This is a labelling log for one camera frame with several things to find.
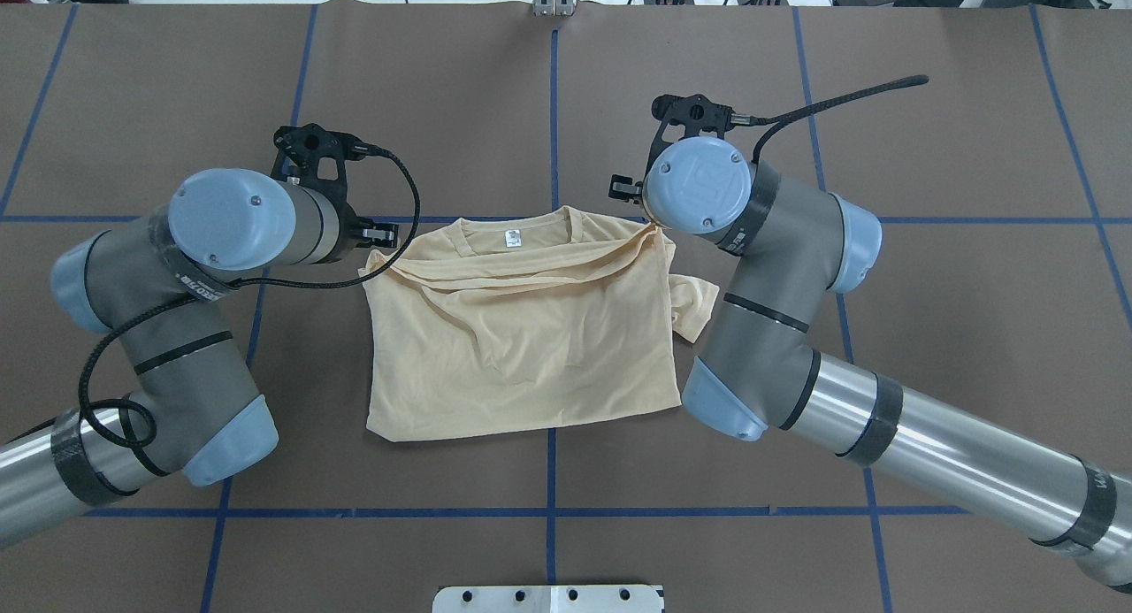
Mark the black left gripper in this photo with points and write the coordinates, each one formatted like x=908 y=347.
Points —
x=350 y=228

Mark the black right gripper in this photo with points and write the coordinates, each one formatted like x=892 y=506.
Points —
x=623 y=187

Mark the beige long-sleeve printed shirt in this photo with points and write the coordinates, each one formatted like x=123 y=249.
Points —
x=567 y=319

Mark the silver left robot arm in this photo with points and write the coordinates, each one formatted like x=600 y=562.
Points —
x=154 y=285

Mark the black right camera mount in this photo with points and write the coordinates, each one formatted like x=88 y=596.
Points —
x=695 y=114

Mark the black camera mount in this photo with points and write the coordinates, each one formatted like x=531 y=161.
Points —
x=301 y=149
x=695 y=114

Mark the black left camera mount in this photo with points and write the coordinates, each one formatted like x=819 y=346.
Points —
x=301 y=149

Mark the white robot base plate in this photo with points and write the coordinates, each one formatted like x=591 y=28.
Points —
x=541 y=598

